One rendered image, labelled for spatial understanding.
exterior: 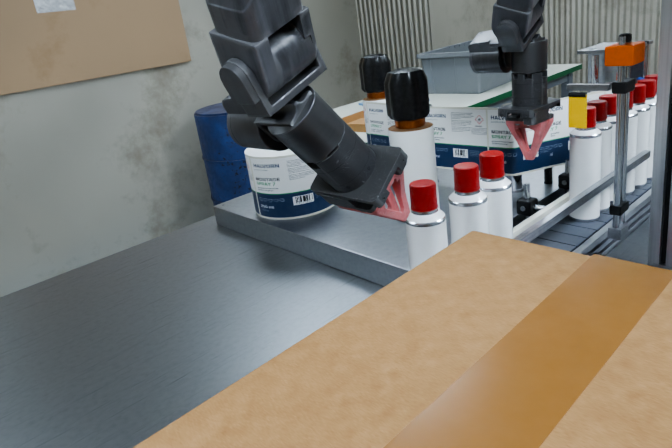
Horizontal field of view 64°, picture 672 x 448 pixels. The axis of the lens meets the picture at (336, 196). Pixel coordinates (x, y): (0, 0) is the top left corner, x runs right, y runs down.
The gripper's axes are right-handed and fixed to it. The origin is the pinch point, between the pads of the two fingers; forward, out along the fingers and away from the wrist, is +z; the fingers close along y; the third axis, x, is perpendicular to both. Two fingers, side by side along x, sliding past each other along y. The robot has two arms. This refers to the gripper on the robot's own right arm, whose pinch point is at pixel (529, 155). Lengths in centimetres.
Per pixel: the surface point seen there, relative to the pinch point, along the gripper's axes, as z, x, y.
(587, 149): -0.3, 7.7, -5.6
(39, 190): 49, -297, 13
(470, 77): 12, -115, -155
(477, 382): -10, 33, 68
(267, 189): 7, -49, 23
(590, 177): 4.8, 8.1, -6.0
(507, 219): 2.5, 8.7, 22.6
